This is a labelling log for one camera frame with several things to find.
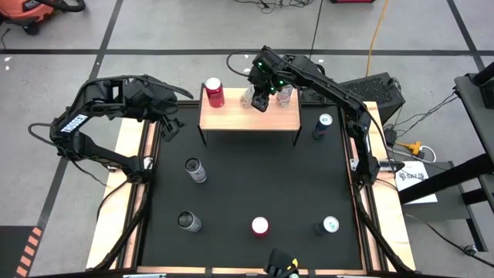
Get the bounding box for dark can white top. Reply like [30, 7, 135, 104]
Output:
[313, 215, 340, 236]

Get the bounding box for black metal stand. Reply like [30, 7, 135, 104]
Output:
[397, 152, 494, 254]

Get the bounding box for grey side table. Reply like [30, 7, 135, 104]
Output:
[453, 61, 494, 163]

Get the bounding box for yellow cable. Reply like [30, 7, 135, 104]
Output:
[365, 0, 388, 77]

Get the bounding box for yellow power splitter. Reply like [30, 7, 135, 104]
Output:
[396, 141, 425, 156]

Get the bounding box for blue Red Bull can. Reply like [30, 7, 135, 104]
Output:
[311, 113, 333, 141]

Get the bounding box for black perforated computer case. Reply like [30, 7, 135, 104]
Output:
[339, 72, 407, 124]

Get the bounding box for white slim can yellow patch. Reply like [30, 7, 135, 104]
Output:
[177, 210, 203, 233]
[239, 85, 256, 109]

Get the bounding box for orange shop vacuum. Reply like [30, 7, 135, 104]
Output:
[0, 0, 86, 36]

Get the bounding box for small wooden shelf black legs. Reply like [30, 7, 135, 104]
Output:
[197, 83, 303, 147]

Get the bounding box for white printed paper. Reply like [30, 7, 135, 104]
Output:
[394, 160, 439, 205]

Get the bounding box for black table mat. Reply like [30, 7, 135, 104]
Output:
[139, 103, 364, 271]

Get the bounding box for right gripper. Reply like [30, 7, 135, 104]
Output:
[249, 57, 286, 114]

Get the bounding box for Celsius Peach Vibe can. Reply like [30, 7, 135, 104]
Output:
[275, 83, 295, 108]
[184, 157, 208, 185]

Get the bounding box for wooden base board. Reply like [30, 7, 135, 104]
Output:
[85, 99, 418, 276]

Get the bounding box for red Coca-Cola Zero Sugar can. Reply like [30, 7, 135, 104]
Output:
[250, 215, 270, 238]

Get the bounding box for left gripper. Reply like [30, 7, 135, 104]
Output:
[133, 80, 185, 142]

